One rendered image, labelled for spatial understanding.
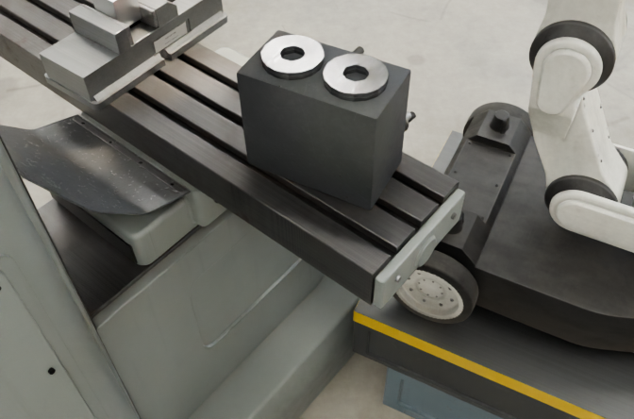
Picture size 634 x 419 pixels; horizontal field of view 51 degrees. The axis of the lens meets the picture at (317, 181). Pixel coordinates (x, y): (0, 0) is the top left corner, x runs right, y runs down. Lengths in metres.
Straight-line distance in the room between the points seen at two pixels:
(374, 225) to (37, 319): 0.49
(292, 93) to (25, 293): 0.45
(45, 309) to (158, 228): 0.26
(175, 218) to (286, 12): 2.09
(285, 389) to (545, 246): 0.71
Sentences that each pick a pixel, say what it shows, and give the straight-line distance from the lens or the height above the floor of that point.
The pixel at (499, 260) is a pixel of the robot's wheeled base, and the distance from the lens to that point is 1.48.
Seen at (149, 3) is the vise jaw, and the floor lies 1.07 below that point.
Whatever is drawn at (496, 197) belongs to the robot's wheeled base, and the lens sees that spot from 1.56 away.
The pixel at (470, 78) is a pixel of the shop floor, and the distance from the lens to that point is 2.84.
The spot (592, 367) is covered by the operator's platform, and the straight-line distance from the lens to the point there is 1.60.
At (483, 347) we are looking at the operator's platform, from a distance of 1.55.
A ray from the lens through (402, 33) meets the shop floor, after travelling 3.05.
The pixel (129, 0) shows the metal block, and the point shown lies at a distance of 1.26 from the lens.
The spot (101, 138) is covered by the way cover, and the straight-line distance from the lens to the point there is 1.29.
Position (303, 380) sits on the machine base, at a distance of 1.76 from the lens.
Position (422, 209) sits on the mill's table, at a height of 0.96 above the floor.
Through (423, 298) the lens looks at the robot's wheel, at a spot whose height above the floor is 0.45.
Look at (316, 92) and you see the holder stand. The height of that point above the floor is 1.14.
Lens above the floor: 1.73
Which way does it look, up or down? 47 degrees down
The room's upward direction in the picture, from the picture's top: 1 degrees counter-clockwise
